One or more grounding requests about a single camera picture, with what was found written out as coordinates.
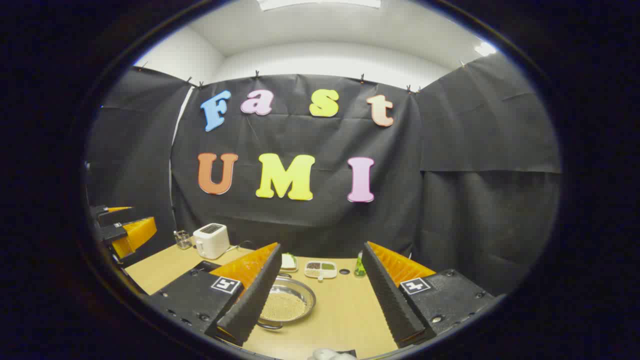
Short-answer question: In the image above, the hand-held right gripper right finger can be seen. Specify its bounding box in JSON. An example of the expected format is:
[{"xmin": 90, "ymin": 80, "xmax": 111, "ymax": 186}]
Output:
[{"xmin": 361, "ymin": 241, "xmax": 501, "ymax": 349}]

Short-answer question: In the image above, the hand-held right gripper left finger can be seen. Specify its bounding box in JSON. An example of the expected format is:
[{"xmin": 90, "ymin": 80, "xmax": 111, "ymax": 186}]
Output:
[{"xmin": 145, "ymin": 242, "xmax": 282, "ymax": 347}]

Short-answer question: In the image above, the stainless steel pot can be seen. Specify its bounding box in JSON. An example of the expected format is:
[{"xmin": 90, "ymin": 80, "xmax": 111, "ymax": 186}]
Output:
[{"xmin": 257, "ymin": 272, "xmax": 317, "ymax": 331}]

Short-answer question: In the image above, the white toaster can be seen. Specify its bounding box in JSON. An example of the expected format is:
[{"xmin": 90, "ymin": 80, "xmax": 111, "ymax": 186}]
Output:
[{"xmin": 193, "ymin": 223, "xmax": 231, "ymax": 260}]

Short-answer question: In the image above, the divided dish of beans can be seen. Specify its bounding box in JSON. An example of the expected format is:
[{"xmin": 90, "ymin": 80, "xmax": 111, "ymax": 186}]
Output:
[{"xmin": 304, "ymin": 260, "xmax": 338, "ymax": 279}]

